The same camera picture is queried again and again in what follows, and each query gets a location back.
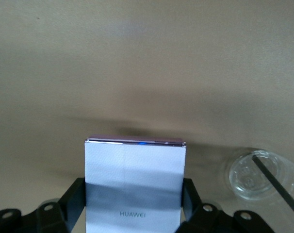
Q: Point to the lavender phone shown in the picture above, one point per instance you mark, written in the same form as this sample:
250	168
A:
135	174

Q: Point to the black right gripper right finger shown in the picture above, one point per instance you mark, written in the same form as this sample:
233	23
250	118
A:
198	218

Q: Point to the black drinking straw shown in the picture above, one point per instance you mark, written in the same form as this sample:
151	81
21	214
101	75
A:
275	184

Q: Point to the clear plastic cup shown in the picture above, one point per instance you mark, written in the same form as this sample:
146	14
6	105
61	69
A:
246	177

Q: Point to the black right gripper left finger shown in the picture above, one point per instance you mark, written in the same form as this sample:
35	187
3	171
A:
67	208

